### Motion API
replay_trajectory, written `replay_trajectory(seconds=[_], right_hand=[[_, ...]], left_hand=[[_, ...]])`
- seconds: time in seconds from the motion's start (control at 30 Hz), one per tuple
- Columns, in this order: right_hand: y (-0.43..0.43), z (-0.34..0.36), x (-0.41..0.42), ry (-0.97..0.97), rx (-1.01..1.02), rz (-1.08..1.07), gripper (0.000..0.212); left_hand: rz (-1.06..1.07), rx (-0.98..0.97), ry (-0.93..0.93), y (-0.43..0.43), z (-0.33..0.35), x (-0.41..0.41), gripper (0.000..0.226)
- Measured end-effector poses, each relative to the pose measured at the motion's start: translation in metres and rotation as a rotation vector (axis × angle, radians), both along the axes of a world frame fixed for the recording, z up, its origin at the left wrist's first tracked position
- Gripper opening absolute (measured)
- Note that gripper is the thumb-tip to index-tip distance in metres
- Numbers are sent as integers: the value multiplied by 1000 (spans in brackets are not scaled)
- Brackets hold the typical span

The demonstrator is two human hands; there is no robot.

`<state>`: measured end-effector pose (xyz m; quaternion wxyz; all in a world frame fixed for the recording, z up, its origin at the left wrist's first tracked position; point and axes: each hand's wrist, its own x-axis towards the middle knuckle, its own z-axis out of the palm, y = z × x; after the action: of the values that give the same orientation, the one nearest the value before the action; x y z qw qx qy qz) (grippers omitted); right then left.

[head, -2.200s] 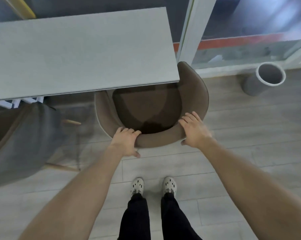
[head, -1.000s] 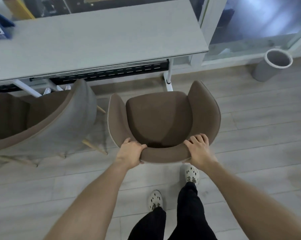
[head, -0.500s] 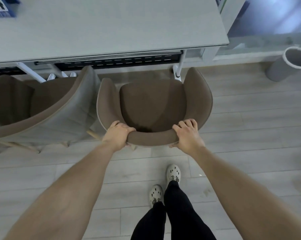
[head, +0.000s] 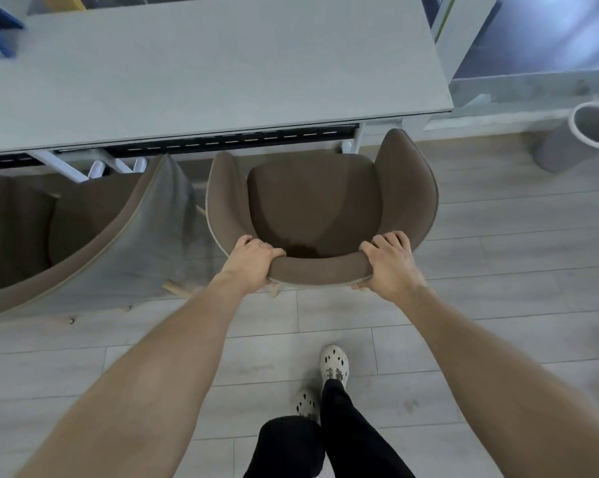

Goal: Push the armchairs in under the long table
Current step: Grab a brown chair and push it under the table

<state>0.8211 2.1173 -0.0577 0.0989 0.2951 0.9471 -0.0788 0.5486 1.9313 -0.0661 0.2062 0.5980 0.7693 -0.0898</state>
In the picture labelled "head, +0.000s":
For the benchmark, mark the white left clog shoe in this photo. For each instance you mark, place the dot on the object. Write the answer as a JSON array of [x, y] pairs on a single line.
[[308, 405]]

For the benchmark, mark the brown upholstered chair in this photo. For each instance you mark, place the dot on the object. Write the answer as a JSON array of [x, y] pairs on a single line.
[[120, 243], [314, 199]]

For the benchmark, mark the yellow red pillar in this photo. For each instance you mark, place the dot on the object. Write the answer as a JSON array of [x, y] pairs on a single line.
[[63, 2]]

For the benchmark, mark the white cylindrical trash bin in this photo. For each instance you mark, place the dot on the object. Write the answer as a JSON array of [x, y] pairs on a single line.
[[553, 149]]

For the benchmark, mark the person's left forearm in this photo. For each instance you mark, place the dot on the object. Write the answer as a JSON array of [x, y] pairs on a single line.
[[130, 393]]

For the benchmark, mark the white right clog shoe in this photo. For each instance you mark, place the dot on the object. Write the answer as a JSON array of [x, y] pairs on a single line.
[[335, 365]]

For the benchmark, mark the black trousers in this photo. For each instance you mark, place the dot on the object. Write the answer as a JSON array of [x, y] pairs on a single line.
[[359, 438]]

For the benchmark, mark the person's right hand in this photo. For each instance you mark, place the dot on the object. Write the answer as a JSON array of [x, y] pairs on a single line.
[[391, 268]]

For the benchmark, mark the white clog shoe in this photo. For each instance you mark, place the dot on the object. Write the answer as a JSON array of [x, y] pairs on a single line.
[[308, 405], [335, 365]]

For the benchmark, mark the person's left hand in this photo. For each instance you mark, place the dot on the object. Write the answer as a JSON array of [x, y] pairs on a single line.
[[247, 266]]

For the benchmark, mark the person's right forearm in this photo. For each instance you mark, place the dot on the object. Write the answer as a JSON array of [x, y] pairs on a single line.
[[503, 393]]

